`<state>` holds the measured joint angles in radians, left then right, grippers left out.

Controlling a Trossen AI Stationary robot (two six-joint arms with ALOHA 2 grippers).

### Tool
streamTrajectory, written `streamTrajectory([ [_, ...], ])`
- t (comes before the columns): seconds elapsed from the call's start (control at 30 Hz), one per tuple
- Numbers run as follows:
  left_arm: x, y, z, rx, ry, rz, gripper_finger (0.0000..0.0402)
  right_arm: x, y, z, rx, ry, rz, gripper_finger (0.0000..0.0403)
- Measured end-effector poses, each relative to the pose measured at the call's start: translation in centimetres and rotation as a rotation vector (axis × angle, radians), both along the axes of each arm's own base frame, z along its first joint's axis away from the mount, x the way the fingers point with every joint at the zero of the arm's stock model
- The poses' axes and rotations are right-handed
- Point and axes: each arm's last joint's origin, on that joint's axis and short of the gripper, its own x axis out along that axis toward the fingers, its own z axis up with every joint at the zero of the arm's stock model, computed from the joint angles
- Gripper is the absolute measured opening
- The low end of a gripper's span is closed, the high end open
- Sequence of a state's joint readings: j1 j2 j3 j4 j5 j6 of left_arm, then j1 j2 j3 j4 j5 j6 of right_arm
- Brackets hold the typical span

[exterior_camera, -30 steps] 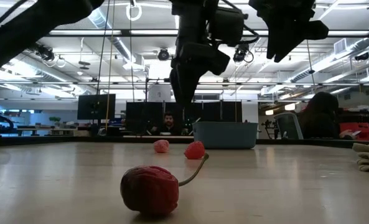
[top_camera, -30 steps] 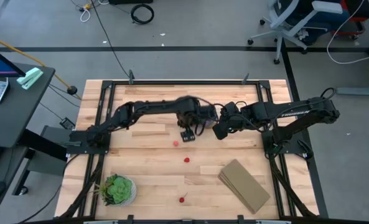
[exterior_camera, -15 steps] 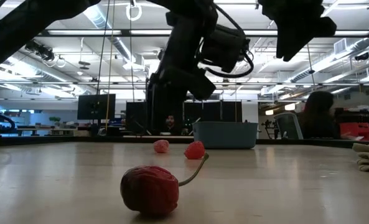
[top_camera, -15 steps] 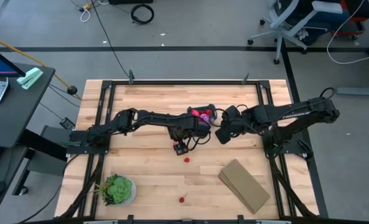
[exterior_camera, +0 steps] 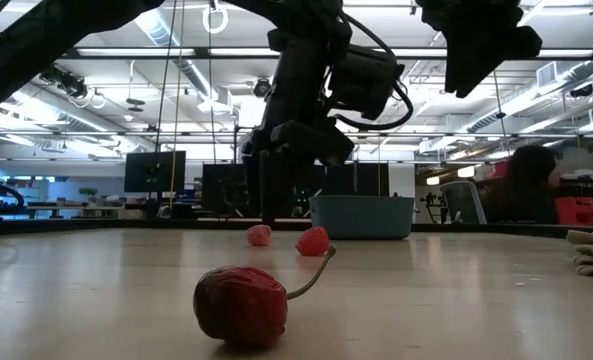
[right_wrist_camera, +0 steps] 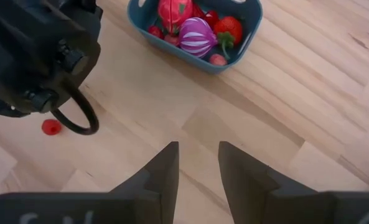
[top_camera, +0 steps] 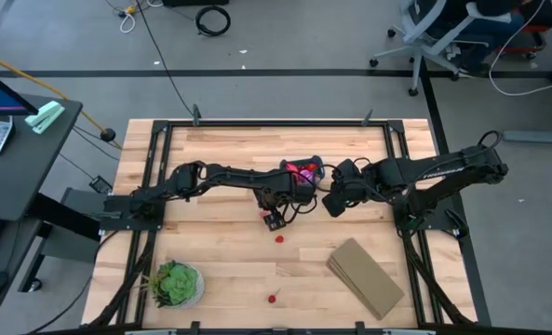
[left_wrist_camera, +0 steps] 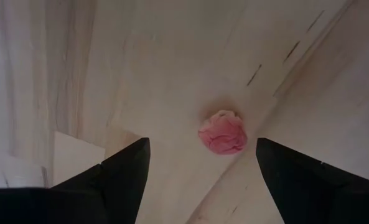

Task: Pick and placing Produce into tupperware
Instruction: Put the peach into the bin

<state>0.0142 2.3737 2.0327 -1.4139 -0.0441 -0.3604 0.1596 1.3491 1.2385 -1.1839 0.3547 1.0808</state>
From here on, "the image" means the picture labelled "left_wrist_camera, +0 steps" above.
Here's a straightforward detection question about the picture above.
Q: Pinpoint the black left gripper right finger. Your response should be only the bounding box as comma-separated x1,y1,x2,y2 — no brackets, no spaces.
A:
255,138,369,224

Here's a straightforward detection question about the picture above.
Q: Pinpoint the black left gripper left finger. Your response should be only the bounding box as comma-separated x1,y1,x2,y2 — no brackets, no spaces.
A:
0,137,151,224

